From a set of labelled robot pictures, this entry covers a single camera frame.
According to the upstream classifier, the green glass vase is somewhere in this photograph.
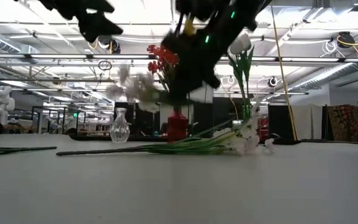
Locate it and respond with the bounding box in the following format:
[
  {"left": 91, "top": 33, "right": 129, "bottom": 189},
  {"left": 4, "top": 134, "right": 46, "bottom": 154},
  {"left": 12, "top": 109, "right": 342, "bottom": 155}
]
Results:
[{"left": 240, "top": 104, "right": 254, "bottom": 125}]

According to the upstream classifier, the yellow tape tag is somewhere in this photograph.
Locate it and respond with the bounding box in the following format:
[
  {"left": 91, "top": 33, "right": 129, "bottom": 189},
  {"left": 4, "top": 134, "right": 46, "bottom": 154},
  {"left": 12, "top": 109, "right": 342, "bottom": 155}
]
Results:
[{"left": 183, "top": 17, "right": 195, "bottom": 35}]

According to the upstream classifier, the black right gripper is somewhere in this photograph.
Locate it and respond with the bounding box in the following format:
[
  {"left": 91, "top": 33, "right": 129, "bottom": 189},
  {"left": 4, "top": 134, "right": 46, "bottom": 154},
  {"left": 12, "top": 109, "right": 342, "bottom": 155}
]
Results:
[{"left": 163, "top": 18, "right": 238, "bottom": 105}]

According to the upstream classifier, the white curtain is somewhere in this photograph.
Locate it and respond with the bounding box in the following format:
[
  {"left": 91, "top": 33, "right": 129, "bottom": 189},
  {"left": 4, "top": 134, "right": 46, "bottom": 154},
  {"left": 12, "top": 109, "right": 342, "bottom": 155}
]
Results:
[{"left": 292, "top": 104, "right": 323, "bottom": 139}]

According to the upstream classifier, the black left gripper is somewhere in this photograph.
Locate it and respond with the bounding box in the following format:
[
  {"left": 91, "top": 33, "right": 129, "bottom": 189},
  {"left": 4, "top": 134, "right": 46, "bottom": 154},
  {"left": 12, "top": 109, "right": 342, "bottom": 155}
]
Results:
[{"left": 38, "top": 0, "right": 124, "bottom": 44}]

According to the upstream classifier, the red glass vase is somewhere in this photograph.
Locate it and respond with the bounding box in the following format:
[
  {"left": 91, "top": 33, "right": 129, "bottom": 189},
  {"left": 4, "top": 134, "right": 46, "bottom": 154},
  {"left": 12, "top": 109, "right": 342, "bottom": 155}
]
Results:
[{"left": 167, "top": 110, "right": 188, "bottom": 143}]

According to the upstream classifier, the white veined flower stem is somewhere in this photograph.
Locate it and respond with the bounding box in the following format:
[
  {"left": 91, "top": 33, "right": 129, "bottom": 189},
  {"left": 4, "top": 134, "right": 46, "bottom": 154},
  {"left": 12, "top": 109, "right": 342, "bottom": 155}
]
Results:
[{"left": 0, "top": 139, "right": 58, "bottom": 156}]

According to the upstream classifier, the white robot figure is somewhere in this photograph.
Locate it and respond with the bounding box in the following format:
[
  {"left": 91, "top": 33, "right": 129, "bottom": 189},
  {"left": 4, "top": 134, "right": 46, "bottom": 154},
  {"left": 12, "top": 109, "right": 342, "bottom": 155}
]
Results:
[{"left": 0, "top": 86, "right": 16, "bottom": 125}]

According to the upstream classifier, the black partition panel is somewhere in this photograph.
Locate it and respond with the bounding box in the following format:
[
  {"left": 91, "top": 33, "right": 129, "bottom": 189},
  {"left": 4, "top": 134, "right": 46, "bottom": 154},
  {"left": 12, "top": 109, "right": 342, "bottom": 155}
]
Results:
[
  {"left": 113, "top": 101, "right": 167, "bottom": 138},
  {"left": 267, "top": 104, "right": 293, "bottom": 141}
]

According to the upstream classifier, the brown patterned cloth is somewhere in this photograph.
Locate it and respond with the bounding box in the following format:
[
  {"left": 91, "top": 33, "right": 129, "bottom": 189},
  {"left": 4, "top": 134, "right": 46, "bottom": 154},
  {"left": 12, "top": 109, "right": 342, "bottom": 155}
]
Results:
[{"left": 327, "top": 105, "right": 358, "bottom": 142}]

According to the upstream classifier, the clear glass vase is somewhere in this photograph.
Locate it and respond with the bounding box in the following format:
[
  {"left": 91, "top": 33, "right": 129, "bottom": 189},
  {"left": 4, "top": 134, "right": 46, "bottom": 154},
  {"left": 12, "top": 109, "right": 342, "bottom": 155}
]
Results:
[{"left": 109, "top": 107, "right": 131, "bottom": 144}]

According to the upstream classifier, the red hibiscus flower stem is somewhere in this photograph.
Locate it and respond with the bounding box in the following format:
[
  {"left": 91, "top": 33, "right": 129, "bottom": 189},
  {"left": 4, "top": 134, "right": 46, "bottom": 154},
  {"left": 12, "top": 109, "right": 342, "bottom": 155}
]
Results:
[{"left": 146, "top": 44, "right": 181, "bottom": 94}]

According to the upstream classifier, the yellow hanging cord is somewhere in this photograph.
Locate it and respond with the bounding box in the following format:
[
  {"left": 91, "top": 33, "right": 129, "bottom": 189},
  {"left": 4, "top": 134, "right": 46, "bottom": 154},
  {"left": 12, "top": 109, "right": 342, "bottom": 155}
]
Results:
[{"left": 270, "top": 6, "right": 298, "bottom": 141}]

